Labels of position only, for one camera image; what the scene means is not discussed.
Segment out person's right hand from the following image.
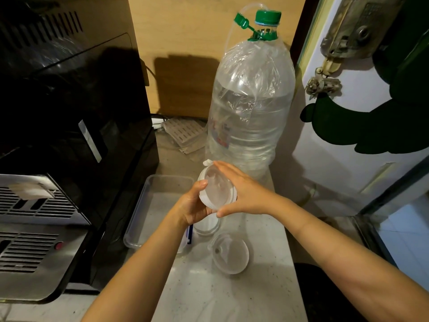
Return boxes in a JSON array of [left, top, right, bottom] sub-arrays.
[[213, 161, 281, 218]]

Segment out person's left hand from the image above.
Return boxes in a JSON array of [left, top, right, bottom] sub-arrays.
[[174, 180, 212, 227]]

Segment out white round plastic container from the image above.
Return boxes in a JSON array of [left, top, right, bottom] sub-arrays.
[[197, 159, 237, 212]]

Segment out person's left forearm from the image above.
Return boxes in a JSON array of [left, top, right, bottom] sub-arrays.
[[81, 207, 190, 322]]

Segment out person's right forearm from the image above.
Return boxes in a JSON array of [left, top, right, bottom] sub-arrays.
[[268, 194, 429, 322]]

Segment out small clear plastic cup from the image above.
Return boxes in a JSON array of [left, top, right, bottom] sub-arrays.
[[193, 214, 222, 237]]

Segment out clear round funnel lid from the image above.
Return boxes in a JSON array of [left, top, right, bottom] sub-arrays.
[[208, 231, 250, 275]]

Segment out clear rectangular plastic tray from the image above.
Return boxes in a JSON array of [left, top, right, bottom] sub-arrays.
[[123, 174, 196, 256]]

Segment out white vented plastic pieces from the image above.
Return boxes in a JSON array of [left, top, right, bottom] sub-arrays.
[[162, 117, 208, 155]]

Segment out large clear water bottle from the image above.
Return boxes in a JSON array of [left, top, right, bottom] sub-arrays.
[[205, 25, 296, 185]]

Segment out white door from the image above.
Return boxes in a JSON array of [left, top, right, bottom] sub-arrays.
[[291, 0, 429, 213]]

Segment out black coffee machine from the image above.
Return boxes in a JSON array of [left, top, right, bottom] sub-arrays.
[[0, 0, 160, 304]]

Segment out small metal door hasp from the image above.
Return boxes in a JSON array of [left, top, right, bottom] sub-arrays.
[[305, 66, 343, 100]]

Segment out white paper tag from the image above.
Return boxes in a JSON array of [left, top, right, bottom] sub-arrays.
[[8, 182, 56, 200]]

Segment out silver metal drip tray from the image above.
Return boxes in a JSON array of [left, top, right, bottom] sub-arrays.
[[0, 174, 92, 303]]

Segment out green bottle cap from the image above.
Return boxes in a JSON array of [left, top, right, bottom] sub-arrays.
[[255, 9, 282, 28]]

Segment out metal door latch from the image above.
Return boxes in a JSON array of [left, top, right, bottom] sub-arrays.
[[320, 0, 407, 59]]

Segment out green bottle neck handle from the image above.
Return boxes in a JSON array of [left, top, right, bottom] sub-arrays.
[[233, 13, 279, 42]]

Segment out dark green wall sticker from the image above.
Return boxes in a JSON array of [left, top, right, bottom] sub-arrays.
[[300, 0, 429, 155]]

